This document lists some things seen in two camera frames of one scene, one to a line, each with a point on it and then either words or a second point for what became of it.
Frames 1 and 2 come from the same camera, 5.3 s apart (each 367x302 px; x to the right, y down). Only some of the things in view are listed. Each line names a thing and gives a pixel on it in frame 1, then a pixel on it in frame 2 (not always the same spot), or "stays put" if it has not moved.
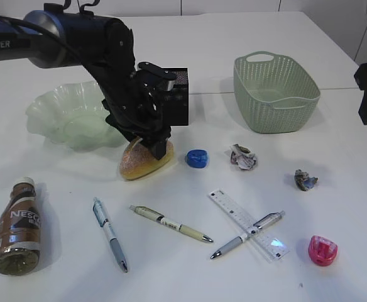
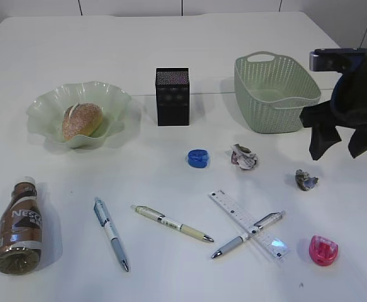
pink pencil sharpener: (322, 251) stays put
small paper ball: (303, 180) stays put
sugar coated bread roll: (138, 160) -> (82, 119)
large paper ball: (243, 156) stays put
